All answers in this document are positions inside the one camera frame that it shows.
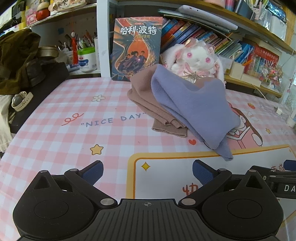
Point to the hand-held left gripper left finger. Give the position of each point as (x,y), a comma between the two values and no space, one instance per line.
(93,173)

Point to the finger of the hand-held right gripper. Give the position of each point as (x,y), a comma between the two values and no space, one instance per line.
(277,172)

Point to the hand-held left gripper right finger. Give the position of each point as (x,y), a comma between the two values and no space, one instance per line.
(203,172)

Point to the purple and brown sweater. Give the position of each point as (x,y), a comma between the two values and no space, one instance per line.
(194,109)

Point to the pink checked table mat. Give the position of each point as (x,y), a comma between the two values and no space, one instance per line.
(69,139)

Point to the white power adapter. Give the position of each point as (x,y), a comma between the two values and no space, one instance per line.
(291,121)

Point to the white charger plug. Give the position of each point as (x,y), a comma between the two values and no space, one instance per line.
(278,110)

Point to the white flat box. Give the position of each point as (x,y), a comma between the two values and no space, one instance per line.
(251,80)

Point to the pink flower ornament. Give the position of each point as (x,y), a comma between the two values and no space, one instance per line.
(272,74)

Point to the white wristwatch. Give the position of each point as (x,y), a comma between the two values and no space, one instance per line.
(19,102)

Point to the cream cloth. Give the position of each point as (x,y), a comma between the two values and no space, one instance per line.
(4,120)

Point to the cream open box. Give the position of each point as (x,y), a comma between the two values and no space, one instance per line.
(237,70)

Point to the red boxed book set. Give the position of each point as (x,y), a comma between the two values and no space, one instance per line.
(263,60)

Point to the white jar pen holder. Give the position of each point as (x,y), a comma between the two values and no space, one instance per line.
(86,60)

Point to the white pink plush bunny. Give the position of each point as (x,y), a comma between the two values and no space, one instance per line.
(196,58)

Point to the white pen cup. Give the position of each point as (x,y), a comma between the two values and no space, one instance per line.
(70,60)

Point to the red tassel ornament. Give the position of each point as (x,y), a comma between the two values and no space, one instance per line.
(74,51)

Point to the dragon cover book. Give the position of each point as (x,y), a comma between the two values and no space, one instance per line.
(136,51)

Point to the round metal tin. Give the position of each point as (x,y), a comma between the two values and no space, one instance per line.
(48,51)

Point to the row of colourful books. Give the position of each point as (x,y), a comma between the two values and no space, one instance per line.
(208,36)

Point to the wooden and white bookshelf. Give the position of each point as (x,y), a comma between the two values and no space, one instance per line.
(105,34)

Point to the olive green cloth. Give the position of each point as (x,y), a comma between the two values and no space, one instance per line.
(16,58)

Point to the white tablet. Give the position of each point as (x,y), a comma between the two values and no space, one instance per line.
(208,17)

